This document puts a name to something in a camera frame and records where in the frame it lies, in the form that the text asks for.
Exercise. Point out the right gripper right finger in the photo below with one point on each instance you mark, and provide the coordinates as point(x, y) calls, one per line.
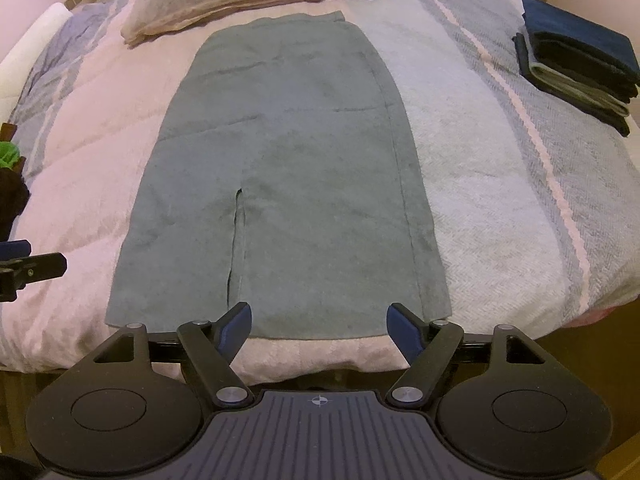
point(428, 348)

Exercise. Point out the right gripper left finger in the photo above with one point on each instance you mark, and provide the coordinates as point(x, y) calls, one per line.
point(210, 348)

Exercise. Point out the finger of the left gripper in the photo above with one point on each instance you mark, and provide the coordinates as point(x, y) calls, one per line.
point(16, 274)

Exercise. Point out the grey-green skirt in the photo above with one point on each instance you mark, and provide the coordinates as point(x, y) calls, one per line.
point(285, 175)

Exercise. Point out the green and dark clothes pile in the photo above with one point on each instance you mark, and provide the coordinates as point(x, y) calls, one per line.
point(14, 193)

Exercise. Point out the white pillow at bedside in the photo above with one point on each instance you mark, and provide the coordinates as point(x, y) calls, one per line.
point(17, 64)

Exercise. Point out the grey folded garment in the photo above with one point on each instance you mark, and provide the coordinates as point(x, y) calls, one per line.
point(579, 90)

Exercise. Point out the dark blue folded garment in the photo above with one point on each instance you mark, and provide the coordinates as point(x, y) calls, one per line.
point(575, 46)

